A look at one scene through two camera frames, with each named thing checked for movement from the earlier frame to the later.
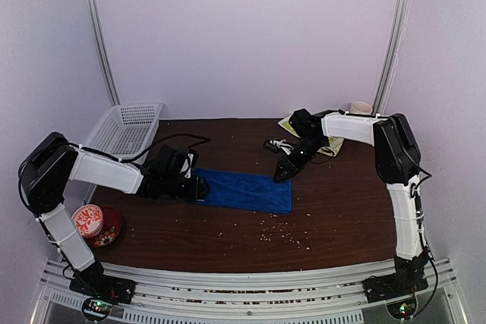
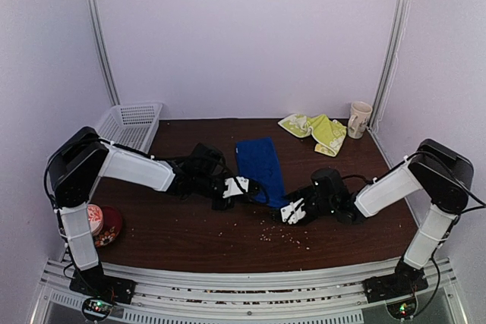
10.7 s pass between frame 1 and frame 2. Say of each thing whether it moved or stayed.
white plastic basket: stayed
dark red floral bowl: stayed
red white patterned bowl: stayed
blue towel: moved
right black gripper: moved
